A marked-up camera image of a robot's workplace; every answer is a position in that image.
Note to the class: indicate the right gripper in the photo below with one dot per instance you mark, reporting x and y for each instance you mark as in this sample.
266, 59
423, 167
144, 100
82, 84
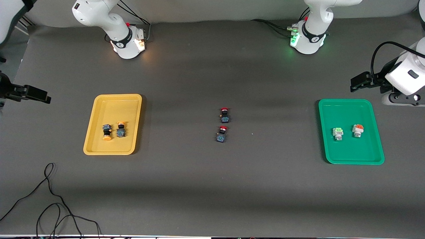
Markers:
6, 89

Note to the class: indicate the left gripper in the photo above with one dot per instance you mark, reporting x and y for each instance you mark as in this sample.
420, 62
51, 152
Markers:
379, 82

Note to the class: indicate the orange white push button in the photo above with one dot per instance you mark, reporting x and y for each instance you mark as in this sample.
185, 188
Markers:
357, 131

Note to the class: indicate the green white push button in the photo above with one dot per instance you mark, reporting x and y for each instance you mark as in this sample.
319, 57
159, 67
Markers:
338, 133

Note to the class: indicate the yellow push button switch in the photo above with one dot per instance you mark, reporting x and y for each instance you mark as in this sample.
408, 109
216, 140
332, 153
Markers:
121, 132
107, 132

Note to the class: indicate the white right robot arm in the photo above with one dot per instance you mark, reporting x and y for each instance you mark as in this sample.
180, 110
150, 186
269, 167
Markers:
99, 13

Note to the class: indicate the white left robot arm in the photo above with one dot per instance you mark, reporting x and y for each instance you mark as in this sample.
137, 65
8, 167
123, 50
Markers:
315, 36

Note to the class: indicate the green plastic tray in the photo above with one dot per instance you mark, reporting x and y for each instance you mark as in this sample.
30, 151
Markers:
351, 149

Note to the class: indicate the yellow plastic tray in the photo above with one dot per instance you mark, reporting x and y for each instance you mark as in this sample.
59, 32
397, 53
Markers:
113, 109

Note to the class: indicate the dark grey table cloth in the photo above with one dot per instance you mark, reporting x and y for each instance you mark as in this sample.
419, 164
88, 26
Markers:
212, 199

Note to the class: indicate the aluminium frame rail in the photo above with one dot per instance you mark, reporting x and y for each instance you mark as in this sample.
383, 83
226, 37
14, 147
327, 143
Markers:
28, 22

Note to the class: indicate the red push button switch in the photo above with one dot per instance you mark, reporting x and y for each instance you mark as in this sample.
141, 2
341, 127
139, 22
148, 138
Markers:
225, 117
221, 136

